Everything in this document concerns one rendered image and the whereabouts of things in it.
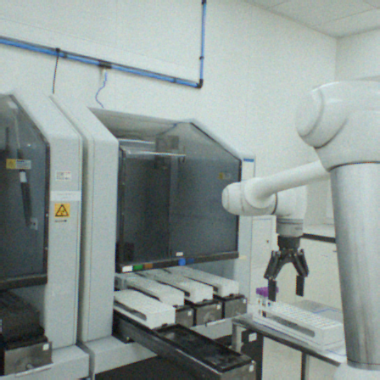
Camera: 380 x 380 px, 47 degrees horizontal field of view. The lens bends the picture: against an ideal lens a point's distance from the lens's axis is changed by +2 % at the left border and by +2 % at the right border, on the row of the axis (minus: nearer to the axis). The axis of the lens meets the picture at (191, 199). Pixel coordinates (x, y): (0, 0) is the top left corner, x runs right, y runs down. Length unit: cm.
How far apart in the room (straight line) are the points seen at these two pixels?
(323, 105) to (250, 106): 277
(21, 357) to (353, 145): 107
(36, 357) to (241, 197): 78
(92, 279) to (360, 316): 95
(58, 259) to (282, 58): 297
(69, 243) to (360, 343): 96
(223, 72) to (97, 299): 231
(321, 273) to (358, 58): 202
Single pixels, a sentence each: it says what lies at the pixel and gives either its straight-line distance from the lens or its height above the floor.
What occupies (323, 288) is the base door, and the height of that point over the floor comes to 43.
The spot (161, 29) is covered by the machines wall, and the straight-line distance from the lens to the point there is 315.
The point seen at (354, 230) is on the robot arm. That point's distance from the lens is 87.
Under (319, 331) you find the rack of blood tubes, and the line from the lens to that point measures 141.
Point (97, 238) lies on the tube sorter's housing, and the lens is 153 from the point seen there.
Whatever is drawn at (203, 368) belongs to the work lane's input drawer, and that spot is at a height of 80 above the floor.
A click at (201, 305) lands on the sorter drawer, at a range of 176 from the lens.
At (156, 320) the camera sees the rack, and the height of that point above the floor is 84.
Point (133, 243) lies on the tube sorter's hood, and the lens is 159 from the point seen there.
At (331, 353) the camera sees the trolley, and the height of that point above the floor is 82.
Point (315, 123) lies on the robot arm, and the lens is 88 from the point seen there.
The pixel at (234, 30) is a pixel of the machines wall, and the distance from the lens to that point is 361.
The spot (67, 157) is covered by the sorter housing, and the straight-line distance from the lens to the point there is 146.
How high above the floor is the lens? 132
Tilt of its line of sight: 3 degrees down
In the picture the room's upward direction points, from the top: 2 degrees clockwise
